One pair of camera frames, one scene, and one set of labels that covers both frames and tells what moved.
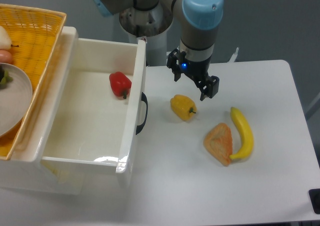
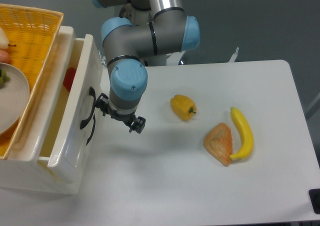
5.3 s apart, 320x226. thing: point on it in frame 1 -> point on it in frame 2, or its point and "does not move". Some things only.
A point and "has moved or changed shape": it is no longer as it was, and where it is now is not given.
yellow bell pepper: x=183 y=107 does not move
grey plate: x=16 y=99 does not move
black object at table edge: x=314 y=197 does not move
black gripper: x=197 y=68 -> x=137 y=124
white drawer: x=87 y=123 has moved or changed shape
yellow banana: x=247 y=134 does not move
